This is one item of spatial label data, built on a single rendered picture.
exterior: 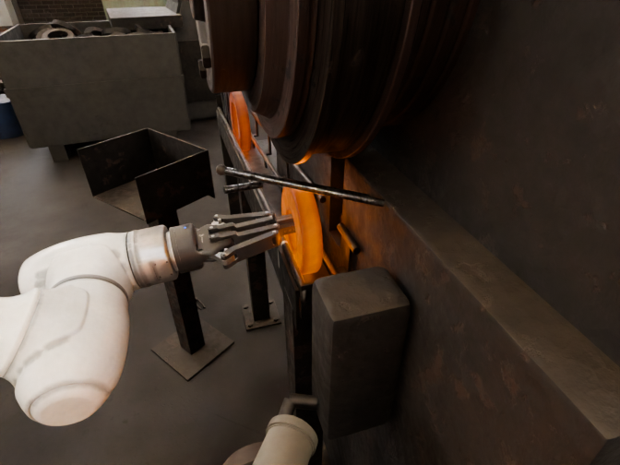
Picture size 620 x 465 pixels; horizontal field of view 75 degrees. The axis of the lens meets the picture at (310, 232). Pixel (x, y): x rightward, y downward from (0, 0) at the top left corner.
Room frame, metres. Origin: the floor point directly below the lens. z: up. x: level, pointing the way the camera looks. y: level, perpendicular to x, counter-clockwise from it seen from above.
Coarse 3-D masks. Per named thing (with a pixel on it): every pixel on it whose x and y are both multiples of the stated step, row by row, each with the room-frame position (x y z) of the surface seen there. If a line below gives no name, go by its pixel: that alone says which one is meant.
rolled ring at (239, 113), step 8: (232, 96) 1.24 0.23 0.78; (240, 96) 1.23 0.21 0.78; (232, 104) 1.30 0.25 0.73; (240, 104) 1.20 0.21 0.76; (232, 112) 1.31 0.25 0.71; (240, 112) 1.19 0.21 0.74; (232, 120) 1.31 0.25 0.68; (240, 120) 1.18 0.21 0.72; (248, 120) 1.18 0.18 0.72; (232, 128) 1.32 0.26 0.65; (240, 128) 1.17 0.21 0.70; (248, 128) 1.18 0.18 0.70; (240, 136) 1.17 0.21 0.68; (248, 136) 1.18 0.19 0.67; (240, 144) 1.18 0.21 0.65; (248, 144) 1.19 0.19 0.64
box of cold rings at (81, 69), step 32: (32, 32) 3.06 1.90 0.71; (64, 32) 2.97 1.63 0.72; (96, 32) 2.99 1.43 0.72; (128, 32) 3.00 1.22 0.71; (160, 32) 3.10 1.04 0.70; (0, 64) 2.46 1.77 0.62; (32, 64) 2.51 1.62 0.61; (64, 64) 2.57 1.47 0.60; (96, 64) 2.63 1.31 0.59; (128, 64) 2.70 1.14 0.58; (160, 64) 2.76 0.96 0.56; (32, 96) 2.49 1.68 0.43; (64, 96) 2.55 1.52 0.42; (96, 96) 2.61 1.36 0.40; (128, 96) 2.68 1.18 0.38; (160, 96) 2.75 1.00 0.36; (32, 128) 2.47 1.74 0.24; (64, 128) 2.53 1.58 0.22; (96, 128) 2.60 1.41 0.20; (128, 128) 2.66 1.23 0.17; (160, 128) 2.73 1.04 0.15; (64, 160) 2.52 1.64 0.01
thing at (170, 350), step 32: (96, 160) 0.99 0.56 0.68; (128, 160) 1.06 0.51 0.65; (160, 160) 1.10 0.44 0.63; (192, 160) 0.92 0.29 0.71; (96, 192) 0.97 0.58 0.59; (128, 192) 0.97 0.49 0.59; (160, 192) 0.84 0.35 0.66; (192, 192) 0.91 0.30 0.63; (160, 224) 0.91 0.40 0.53; (192, 288) 0.95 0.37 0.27; (192, 320) 0.93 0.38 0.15; (160, 352) 0.91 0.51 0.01; (192, 352) 0.91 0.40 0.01
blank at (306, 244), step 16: (288, 192) 0.58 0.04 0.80; (304, 192) 0.56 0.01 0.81; (288, 208) 0.59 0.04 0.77; (304, 208) 0.53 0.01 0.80; (304, 224) 0.51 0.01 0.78; (320, 224) 0.52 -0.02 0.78; (288, 240) 0.59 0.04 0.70; (304, 240) 0.50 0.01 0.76; (320, 240) 0.51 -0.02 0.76; (304, 256) 0.50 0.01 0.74; (320, 256) 0.50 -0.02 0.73; (304, 272) 0.51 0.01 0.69
